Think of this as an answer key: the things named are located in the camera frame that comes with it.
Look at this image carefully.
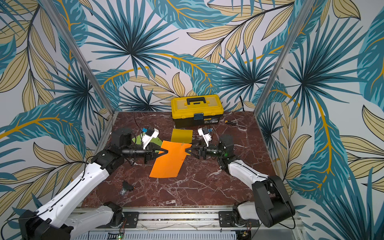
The aluminium frame rail front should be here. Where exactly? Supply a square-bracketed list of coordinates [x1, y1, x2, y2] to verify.
[44, 206, 307, 240]

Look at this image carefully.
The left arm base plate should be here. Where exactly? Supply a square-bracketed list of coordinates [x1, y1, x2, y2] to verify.
[97, 212, 139, 230]

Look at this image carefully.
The small black clip object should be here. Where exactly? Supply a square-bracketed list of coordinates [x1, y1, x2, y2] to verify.
[120, 181, 135, 196]

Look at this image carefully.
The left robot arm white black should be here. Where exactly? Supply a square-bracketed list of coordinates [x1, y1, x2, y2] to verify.
[18, 128, 168, 240]

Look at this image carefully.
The left aluminium corner post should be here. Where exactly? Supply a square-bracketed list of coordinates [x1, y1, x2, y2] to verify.
[41, 0, 115, 115]

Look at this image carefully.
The small screwdriver yellow black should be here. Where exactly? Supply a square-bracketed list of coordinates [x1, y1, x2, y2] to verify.
[225, 120, 238, 126]

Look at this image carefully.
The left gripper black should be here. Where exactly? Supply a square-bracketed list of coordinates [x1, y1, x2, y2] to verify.
[122, 141, 169, 164]

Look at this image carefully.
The orange paper sheet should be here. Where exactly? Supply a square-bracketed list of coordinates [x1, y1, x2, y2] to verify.
[150, 141, 192, 178]

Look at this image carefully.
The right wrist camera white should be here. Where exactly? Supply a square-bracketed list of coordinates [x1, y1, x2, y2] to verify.
[198, 127, 212, 147]

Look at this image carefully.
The aluminium corner post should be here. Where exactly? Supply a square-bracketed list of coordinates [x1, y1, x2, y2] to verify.
[41, 0, 115, 115]
[254, 1, 315, 117]

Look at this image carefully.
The yellow black toolbox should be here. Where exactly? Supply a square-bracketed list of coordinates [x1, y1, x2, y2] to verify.
[171, 95, 224, 129]

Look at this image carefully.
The right aluminium corner post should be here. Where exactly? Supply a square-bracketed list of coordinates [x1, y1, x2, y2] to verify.
[254, 1, 315, 117]

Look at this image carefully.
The green paper sheet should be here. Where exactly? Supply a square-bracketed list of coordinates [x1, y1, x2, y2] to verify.
[132, 135, 163, 147]

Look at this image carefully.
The yellow paper sheet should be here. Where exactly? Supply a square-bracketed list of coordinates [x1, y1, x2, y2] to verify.
[171, 129, 193, 144]

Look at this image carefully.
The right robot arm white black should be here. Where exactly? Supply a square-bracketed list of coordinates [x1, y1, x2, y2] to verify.
[186, 135, 296, 228]

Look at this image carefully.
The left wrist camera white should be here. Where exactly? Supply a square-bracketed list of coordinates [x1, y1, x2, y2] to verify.
[141, 128, 159, 150]

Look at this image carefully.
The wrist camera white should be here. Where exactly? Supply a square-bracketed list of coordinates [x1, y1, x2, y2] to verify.
[141, 128, 159, 150]
[198, 127, 212, 147]

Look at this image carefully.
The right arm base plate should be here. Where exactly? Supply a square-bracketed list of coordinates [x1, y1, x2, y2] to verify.
[218, 210, 261, 228]

